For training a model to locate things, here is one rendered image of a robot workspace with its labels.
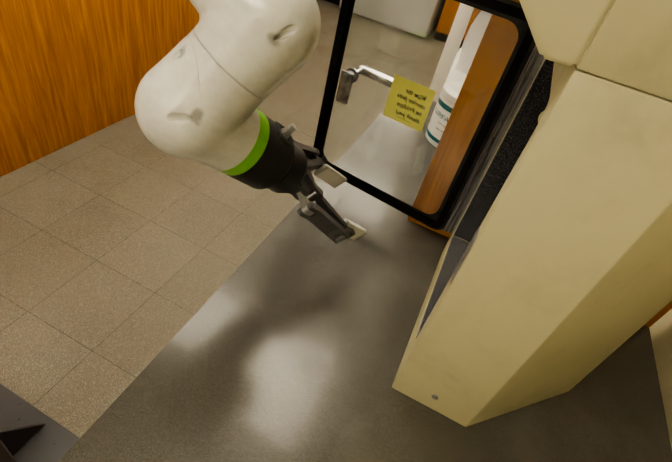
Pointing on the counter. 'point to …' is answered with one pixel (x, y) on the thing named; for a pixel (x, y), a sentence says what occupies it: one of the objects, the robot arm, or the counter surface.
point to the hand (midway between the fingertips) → (344, 204)
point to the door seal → (492, 104)
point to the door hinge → (497, 138)
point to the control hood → (567, 0)
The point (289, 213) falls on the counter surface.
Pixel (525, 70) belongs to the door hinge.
